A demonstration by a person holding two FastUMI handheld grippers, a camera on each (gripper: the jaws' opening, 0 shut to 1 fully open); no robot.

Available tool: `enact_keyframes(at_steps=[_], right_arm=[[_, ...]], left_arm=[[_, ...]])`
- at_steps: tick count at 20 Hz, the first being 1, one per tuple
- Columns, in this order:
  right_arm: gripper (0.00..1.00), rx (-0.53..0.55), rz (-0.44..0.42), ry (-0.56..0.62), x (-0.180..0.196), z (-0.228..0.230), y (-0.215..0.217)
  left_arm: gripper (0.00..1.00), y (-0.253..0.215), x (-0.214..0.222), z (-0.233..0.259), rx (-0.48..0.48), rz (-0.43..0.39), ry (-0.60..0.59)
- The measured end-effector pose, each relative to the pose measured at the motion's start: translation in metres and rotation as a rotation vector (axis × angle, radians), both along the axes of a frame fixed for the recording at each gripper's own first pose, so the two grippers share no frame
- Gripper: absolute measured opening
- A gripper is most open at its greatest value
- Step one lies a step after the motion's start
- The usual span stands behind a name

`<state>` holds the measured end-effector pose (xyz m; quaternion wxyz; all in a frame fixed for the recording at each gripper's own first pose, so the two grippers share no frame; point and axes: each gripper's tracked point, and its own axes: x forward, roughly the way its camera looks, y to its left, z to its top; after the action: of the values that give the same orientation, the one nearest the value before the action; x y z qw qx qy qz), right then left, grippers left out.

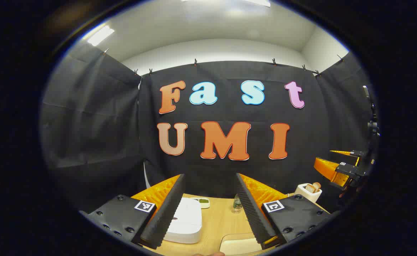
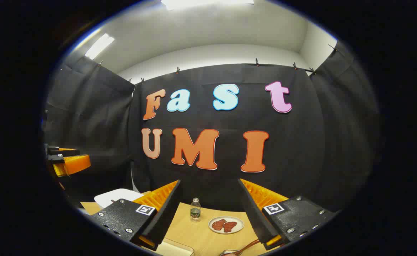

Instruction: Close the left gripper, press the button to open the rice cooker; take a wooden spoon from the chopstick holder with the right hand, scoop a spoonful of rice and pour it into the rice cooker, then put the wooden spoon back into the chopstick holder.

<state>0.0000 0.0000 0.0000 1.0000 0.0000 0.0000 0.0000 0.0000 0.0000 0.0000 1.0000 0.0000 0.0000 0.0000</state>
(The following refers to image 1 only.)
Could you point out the clear plastic rice container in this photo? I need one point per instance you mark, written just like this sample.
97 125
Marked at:
229 237

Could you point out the white toaster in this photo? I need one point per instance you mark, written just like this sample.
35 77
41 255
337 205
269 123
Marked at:
306 195

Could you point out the white rice cooker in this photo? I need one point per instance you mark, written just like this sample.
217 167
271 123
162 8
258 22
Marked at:
187 224

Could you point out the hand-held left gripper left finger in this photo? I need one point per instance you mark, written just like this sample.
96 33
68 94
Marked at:
165 217

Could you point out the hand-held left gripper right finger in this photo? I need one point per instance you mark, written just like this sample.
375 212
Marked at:
254 217

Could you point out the clear plastic water bottle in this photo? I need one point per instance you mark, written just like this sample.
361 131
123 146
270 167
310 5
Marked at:
237 204

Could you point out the toast bread slice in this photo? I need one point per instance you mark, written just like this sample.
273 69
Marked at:
317 185
310 188

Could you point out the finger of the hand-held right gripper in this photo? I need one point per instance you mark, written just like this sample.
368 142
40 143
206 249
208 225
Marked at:
327 170
354 154

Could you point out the ceiling light panel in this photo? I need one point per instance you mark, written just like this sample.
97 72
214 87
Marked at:
101 35

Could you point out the white divided bean dish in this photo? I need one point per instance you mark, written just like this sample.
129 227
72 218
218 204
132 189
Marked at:
202 202

